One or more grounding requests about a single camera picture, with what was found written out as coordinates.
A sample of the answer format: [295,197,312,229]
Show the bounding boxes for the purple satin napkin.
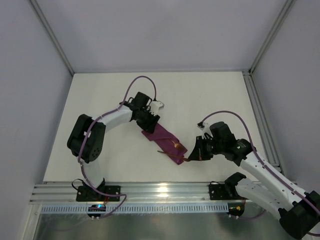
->
[141,123,188,165]

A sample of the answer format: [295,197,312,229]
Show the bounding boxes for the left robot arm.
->
[67,92,164,195]

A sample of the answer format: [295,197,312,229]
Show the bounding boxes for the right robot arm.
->
[188,121,320,240]

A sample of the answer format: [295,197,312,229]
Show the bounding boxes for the right controller board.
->
[227,205,245,217]

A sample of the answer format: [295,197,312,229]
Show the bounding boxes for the controller board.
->
[227,205,245,217]
[87,204,106,219]

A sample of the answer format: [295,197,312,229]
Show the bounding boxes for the left controller board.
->
[87,204,106,219]

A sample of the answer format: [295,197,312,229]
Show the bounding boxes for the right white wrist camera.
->
[197,121,213,139]

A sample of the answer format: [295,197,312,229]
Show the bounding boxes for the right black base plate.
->
[208,181,242,201]

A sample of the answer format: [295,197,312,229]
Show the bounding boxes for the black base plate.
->
[75,184,122,202]
[208,181,242,201]

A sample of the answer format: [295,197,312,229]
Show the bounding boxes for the right side aluminium rail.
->
[242,70,283,173]

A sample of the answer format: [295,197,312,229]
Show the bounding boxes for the aluminium rail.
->
[29,181,245,204]
[242,70,283,173]

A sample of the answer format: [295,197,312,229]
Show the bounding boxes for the slotted grey cable duct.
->
[40,202,229,215]

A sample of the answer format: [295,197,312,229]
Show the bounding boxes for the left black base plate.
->
[75,184,122,202]

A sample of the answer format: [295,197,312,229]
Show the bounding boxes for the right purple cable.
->
[201,110,320,236]

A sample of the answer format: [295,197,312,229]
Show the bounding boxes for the aluminium front rail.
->
[29,181,245,204]

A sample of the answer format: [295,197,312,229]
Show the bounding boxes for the left aluminium frame post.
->
[27,0,75,77]

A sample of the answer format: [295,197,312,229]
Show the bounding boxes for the aluminium frame post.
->
[248,0,296,75]
[27,0,75,77]

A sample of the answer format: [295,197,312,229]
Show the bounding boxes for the right aluminium frame post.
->
[248,0,296,75]

